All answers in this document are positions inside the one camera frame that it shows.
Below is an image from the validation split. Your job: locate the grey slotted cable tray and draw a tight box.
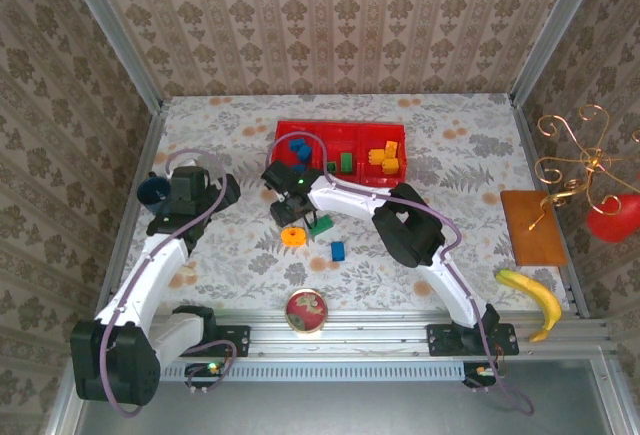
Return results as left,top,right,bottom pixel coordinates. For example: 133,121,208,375
89,360,469,382

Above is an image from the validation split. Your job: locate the dark blue mug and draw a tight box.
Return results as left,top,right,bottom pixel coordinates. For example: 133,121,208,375
137,177,174,216

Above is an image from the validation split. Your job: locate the red three-compartment bin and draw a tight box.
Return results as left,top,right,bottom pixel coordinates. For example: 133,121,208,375
271,121,407,189

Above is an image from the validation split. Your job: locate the brown wooden board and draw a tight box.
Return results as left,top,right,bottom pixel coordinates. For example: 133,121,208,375
500,189,569,267

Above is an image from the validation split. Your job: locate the black connector board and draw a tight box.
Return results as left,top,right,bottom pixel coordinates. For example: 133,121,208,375
463,362,501,381
184,362,226,379

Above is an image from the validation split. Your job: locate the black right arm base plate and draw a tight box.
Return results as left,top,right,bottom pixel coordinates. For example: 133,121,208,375
425,323,520,358

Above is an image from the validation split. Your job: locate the red heart ornament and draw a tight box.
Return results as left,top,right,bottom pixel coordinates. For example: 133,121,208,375
585,193,640,245

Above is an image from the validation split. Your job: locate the long green lego brick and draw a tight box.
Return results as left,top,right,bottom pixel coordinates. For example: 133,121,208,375
308,215,335,236

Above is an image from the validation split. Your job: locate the yellow banana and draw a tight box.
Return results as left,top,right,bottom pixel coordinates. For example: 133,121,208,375
495,268,564,344

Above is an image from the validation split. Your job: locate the aluminium frame post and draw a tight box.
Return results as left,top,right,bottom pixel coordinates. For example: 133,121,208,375
509,0,609,106
57,0,166,114

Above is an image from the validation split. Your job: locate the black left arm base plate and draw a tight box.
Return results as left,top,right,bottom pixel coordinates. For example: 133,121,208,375
160,323,251,358

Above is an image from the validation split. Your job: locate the round red floral tin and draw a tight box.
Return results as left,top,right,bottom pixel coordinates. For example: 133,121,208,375
284,288,329,335

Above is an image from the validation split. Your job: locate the gold wire ornament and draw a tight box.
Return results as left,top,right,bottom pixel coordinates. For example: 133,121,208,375
528,103,640,231

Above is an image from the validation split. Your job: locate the orange round lego piece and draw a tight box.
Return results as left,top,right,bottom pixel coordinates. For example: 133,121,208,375
280,226,307,248

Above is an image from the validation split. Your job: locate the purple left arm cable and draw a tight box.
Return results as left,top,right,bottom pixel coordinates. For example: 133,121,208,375
99,148,239,417

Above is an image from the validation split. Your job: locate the aluminium rail under arm bases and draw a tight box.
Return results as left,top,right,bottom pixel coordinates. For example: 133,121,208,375
74,307,614,361

